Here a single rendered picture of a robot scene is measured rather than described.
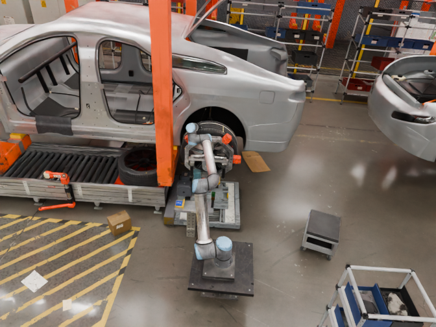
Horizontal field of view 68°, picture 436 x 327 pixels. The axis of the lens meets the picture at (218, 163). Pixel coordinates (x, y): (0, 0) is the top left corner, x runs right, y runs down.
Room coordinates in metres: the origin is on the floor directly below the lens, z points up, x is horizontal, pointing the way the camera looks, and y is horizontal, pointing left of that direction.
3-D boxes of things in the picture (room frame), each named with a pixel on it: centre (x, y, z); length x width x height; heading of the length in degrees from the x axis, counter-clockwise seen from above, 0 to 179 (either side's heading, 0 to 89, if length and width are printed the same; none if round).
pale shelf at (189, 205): (2.64, 0.22, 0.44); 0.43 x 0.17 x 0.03; 91
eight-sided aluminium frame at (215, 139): (3.02, 0.11, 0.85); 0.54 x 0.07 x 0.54; 91
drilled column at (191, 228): (2.64, 0.25, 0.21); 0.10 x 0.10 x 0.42; 1
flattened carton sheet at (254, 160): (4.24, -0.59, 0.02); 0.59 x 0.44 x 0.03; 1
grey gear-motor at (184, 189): (3.22, 0.39, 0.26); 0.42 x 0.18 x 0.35; 1
